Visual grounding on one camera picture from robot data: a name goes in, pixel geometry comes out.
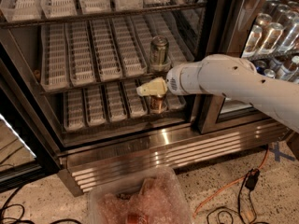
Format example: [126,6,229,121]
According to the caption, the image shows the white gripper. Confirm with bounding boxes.
[136,63,200,96]

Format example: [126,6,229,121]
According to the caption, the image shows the green soda can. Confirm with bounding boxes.
[149,35,169,71]

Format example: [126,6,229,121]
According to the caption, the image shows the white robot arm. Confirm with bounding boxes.
[136,54,299,133]

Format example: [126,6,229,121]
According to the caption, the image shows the brown soda can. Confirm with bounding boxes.
[149,95,166,113]

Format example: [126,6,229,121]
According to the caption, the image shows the stainless steel fridge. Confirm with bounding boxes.
[0,0,298,196]

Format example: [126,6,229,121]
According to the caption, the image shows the blue pepsi can front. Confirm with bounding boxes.
[254,60,267,74]

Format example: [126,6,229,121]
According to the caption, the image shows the blue pepsi can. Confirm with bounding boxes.
[263,69,276,78]
[254,60,267,74]

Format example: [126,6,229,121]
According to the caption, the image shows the white can upper shelf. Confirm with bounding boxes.
[244,25,263,55]

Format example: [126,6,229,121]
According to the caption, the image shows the blue pepsi can right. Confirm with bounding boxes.
[263,69,276,78]

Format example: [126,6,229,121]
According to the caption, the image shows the glass fridge door right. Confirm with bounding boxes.
[197,0,299,134]

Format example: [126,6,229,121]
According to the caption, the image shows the silver can upper shelf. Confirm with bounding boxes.
[255,13,272,28]

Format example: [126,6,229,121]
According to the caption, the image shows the red can in bin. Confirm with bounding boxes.
[125,214,148,224]

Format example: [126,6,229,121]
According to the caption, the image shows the open fridge door left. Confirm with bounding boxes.
[0,43,60,192]

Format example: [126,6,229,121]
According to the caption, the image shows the bubble wrap in bin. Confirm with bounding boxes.
[96,171,192,224]

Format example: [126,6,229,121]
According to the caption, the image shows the clear plastic bin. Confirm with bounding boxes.
[86,165,194,224]

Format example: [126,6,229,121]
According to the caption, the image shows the black power adapter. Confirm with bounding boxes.
[245,169,260,191]

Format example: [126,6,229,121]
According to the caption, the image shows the middle wire shelf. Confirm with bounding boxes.
[40,13,193,92]

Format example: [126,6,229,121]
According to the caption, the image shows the wire shelf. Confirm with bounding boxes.
[0,0,206,28]
[40,13,193,92]

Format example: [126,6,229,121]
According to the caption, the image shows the orange extension cable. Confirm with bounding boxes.
[192,147,271,218]

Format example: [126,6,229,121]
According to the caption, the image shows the black cable right floor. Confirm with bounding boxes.
[206,171,269,224]

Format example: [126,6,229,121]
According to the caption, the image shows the black cable floor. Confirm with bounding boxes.
[0,184,82,224]
[206,171,269,224]

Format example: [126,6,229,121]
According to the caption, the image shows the top wire shelf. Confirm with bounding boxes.
[0,0,206,28]

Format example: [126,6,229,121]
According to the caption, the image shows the black cable left floor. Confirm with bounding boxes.
[0,184,82,224]

